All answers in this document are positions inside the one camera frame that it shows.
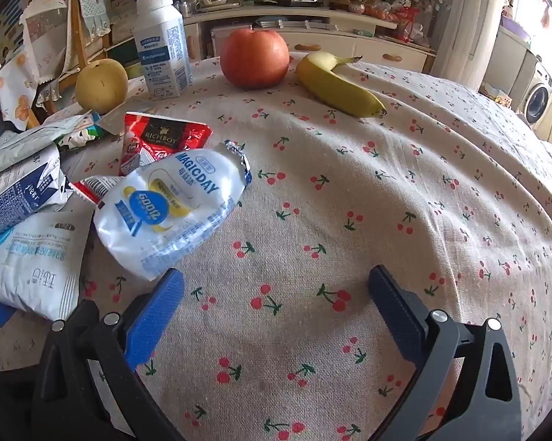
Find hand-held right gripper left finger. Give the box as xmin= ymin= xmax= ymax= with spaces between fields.
xmin=30 ymin=268 xmax=187 ymax=441

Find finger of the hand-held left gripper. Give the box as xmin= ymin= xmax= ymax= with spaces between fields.
xmin=0 ymin=302 xmax=19 ymax=330

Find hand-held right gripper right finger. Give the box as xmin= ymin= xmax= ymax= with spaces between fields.
xmin=368 ymin=264 xmax=524 ymax=441

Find white and blue tissue packet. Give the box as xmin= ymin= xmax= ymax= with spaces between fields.
xmin=0 ymin=211 xmax=93 ymax=322

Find white banana print pouch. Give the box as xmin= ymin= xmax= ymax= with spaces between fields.
xmin=93 ymin=140 xmax=253 ymax=282

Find blue and white milk carton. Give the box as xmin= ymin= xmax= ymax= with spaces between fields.
xmin=0 ymin=144 xmax=72 ymax=244

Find red snack packet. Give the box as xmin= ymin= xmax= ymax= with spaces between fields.
xmin=71 ymin=175 xmax=120 ymax=205

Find white plastic wrapper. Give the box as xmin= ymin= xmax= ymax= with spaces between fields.
xmin=0 ymin=115 xmax=93 ymax=182

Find red coffee packet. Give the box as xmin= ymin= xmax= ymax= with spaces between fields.
xmin=119 ymin=111 xmax=213 ymax=178

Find colourful wrapper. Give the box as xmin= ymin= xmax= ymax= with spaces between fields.
xmin=58 ymin=122 xmax=107 ymax=150

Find cherry print tablecloth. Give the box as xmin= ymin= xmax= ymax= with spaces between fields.
xmin=0 ymin=57 xmax=552 ymax=441

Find yellow banana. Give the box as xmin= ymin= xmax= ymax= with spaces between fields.
xmin=295 ymin=51 xmax=387 ymax=118

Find orange print dining table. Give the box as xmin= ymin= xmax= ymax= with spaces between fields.
xmin=0 ymin=50 xmax=40 ymax=132

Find yellow pear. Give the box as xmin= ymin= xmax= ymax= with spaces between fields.
xmin=75 ymin=59 xmax=130 ymax=115

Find washing machine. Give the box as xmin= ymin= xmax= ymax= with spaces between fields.
xmin=519 ymin=62 xmax=552 ymax=127

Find white milk bottle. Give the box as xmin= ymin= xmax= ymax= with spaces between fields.
xmin=133 ymin=0 xmax=191 ymax=99

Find red apple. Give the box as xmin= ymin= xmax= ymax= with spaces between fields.
xmin=220 ymin=28 xmax=290 ymax=90

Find white TV cabinet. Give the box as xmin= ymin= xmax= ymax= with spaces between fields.
xmin=184 ymin=2 xmax=437 ymax=74

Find pink storage box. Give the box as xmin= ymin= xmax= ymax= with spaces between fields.
xmin=210 ymin=25 xmax=231 ymax=58

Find red gift bag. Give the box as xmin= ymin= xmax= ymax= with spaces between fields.
xmin=397 ymin=7 xmax=423 ymax=42

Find lace covered standing air conditioner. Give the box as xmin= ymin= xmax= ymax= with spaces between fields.
xmin=434 ymin=0 xmax=510 ymax=93

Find wooden chair with lace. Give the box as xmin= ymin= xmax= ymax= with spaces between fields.
xmin=21 ymin=0 xmax=81 ymax=83

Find teal lace chair cover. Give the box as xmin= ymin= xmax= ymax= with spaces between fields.
xmin=76 ymin=0 xmax=112 ymax=37

